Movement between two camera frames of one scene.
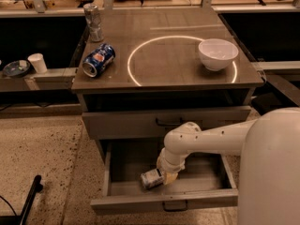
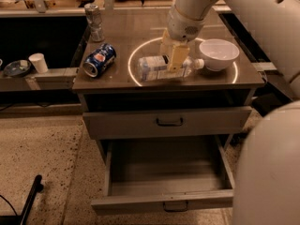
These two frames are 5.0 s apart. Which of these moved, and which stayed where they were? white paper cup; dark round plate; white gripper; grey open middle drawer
Moved: white gripper
Stayed: grey open middle drawer; white paper cup; dark round plate
